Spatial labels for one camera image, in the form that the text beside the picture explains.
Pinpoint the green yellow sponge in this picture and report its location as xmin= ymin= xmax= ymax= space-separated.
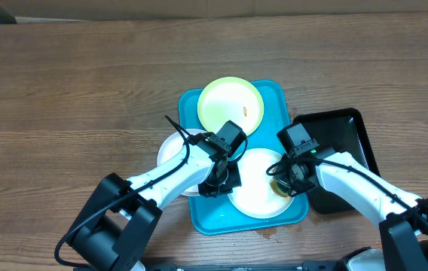
xmin=270 ymin=180 xmax=289 ymax=197

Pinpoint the white plate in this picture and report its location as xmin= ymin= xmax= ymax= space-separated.
xmin=157 ymin=132 xmax=212 ymax=196
xmin=228 ymin=148 xmax=293 ymax=219

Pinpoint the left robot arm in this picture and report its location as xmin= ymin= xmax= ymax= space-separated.
xmin=59 ymin=134 xmax=240 ymax=271

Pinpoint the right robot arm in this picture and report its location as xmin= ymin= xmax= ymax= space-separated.
xmin=266 ymin=147 xmax=428 ymax=270

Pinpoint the teal plastic tray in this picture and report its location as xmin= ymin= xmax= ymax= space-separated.
xmin=178 ymin=80 xmax=309 ymax=235

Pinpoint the black water tray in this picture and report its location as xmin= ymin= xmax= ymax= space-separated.
xmin=293 ymin=108 xmax=380 ymax=215

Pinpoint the light green plate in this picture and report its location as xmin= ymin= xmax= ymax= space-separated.
xmin=197 ymin=77 xmax=264 ymax=136

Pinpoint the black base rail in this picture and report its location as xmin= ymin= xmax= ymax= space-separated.
xmin=145 ymin=259 xmax=349 ymax=271

